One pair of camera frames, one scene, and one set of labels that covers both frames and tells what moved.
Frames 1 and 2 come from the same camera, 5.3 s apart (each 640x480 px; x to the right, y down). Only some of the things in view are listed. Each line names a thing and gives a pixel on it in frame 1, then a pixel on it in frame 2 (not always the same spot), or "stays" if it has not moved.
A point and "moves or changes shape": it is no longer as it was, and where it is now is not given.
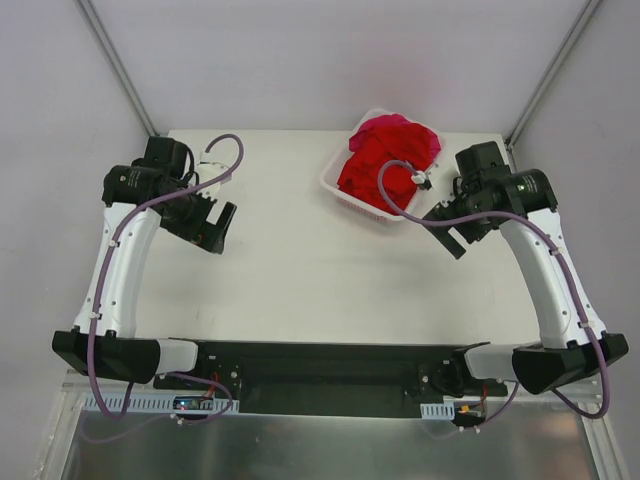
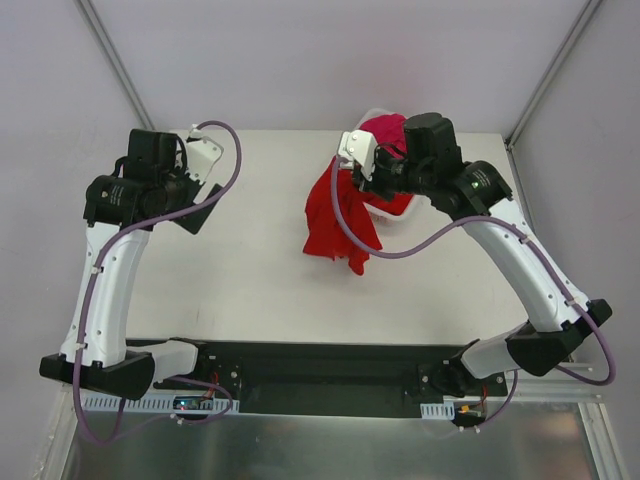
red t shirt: x=359 y=175 moves or changes shape
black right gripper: x=451 y=223 → x=367 y=181
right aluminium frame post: x=548 y=77 stays
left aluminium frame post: x=118 y=64 stays
